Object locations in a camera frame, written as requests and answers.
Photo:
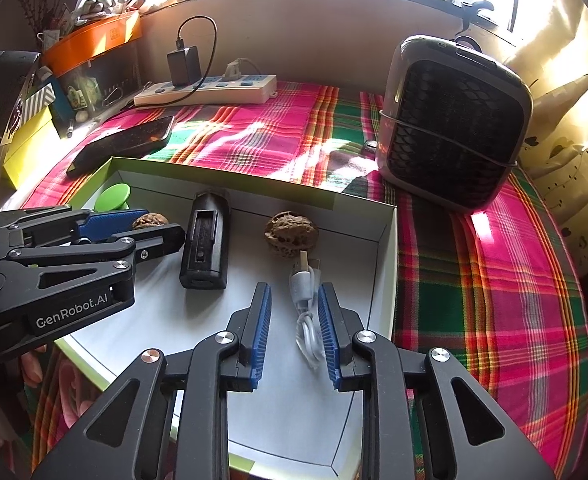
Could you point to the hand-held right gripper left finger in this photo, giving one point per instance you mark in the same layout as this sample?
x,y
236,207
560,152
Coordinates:
x,y
261,340

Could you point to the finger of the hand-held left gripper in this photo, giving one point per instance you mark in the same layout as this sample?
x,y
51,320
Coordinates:
x,y
109,222
164,240

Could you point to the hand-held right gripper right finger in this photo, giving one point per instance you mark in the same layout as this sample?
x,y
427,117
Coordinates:
x,y
329,340

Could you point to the small brown walnut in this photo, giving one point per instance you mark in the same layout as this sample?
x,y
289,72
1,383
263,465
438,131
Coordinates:
x,y
150,221

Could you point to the green round disc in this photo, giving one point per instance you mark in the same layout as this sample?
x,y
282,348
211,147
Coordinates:
x,y
111,195

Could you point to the black rectangular device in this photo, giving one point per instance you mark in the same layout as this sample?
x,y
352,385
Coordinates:
x,y
204,250

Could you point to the green white cardboard box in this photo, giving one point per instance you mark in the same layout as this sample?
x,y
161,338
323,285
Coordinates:
x,y
149,310

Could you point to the large brown walnut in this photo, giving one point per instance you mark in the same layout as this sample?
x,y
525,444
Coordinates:
x,y
291,235

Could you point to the person's left hand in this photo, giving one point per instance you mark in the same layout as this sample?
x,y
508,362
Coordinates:
x,y
31,367

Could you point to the floral printed cloth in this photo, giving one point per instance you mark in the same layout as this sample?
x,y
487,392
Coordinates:
x,y
69,385

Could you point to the black smartphone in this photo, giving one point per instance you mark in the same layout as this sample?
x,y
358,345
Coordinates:
x,y
124,142

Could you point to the yellow box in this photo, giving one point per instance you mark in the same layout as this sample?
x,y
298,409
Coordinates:
x,y
29,150

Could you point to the small green printed card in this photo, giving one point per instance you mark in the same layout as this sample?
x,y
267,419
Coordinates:
x,y
84,95

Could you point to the plaid tablecloth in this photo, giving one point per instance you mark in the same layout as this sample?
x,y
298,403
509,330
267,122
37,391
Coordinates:
x,y
473,310

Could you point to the white power strip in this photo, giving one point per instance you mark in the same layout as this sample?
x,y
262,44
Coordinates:
x,y
224,91

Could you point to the black charger adapter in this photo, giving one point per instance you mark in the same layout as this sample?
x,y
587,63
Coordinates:
x,y
184,67

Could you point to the orange tray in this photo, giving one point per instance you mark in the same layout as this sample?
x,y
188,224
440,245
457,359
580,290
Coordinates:
x,y
89,42

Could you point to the white plug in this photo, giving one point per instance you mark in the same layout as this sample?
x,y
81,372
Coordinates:
x,y
236,69

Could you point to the dried branches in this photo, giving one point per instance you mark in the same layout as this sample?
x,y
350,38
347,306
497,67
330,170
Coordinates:
x,y
39,0

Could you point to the grey desktop fan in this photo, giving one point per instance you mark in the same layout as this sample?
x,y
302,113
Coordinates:
x,y
448,130

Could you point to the cream heart print curtain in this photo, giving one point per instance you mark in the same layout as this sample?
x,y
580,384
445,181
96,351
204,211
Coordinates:
x,y
573,110

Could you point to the black window latch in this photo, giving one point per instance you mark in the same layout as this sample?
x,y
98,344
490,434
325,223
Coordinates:
x,y
478,12

